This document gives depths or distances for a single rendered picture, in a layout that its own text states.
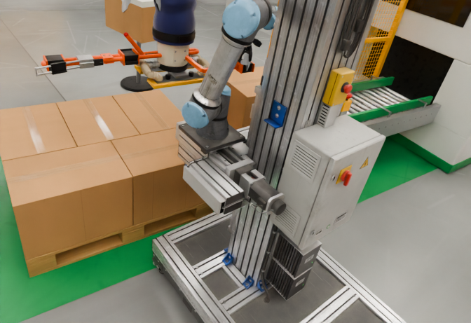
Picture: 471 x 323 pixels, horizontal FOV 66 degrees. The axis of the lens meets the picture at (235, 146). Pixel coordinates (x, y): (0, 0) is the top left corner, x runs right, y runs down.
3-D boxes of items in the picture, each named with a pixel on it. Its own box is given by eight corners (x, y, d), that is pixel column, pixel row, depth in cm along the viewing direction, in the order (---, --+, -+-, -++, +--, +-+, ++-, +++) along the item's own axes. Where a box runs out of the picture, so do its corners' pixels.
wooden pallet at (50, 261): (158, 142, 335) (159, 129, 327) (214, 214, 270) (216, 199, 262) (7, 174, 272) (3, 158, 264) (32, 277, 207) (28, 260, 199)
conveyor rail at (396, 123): (427, 120, 368) (436, 103, 357) (432, 122, 364) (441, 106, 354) (239, 176, 246) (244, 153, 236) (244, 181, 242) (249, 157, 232)
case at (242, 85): (271, 110, 302) (282, 64, 280) (303, 134, 276) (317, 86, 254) (208, 121, 271) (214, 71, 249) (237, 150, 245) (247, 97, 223)
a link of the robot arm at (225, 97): (232, 111, 165) (237, 83, 158) (219, 122, 154) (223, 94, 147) (209, 102, 168) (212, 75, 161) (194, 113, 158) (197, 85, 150)
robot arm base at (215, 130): (235, 134, 167) (238, 115, 162) (208, 143, 158) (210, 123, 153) (215, 119, 176) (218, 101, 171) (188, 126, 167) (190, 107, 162)
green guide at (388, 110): (427, 103, 365) (431, 94, 360) (436, 107, 358) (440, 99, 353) (312, 132, 281) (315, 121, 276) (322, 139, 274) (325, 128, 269)
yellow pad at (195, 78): (202, 74, 215) (202, 66, 212) (210, 81, 209) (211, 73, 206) (146, 81, 197) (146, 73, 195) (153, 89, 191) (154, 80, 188)
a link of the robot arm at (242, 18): (215, 122, 157) (277, 6, 124) (198, 137, 145) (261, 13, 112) (193, 106, 158) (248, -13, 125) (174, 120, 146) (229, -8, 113)
